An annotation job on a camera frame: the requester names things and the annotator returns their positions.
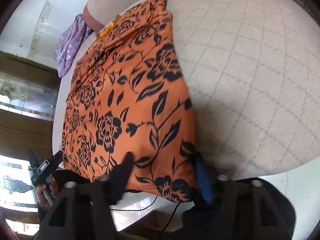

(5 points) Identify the orange black floral cloth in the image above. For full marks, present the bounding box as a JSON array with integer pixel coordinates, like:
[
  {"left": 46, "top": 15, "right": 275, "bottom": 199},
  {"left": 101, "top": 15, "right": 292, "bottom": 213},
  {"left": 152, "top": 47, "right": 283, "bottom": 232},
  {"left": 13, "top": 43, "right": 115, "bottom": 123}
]
[{"left": 62, "top": 0, "right": 197, "bottom": 202}]

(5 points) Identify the wooden glass-panel wardrobe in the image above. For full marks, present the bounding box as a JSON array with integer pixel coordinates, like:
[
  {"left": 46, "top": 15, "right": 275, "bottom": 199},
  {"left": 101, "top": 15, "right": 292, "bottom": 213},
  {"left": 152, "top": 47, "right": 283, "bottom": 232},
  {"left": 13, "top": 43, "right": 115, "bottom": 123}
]
[{"left": 1, "top": 52, "right": 60, "bottom": 160}]

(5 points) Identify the beige checkered mattress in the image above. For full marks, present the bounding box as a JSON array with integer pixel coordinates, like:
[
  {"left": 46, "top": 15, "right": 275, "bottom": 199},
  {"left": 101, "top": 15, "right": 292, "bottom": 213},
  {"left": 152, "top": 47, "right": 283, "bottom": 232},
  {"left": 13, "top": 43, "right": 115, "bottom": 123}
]
[{"left": 51, "top": 0, "right": 320, "bottom": 228}]

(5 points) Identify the person's left hand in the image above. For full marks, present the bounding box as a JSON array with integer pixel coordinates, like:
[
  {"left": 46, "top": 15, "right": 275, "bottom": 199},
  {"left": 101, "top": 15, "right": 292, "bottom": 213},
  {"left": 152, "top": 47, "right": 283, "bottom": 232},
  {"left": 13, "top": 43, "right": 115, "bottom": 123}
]
[{"left": 36, "top": 176, "right": 60, "bottom": 209}]

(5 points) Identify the purple floral garment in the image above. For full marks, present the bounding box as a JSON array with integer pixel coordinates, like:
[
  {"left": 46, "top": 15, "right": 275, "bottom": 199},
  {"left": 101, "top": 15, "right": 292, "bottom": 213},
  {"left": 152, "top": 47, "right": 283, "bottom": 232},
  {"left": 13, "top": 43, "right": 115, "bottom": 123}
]
[{"left": 55, "top": 14, "right": 92, "bottom": 78}]

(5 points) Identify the black cable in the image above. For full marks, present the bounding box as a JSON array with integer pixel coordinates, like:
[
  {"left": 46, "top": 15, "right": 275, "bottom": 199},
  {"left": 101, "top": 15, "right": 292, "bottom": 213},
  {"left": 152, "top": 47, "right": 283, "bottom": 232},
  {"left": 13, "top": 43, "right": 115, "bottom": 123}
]
[{"left": 108, "top": 194, "right": 182, "bottom": 233}]

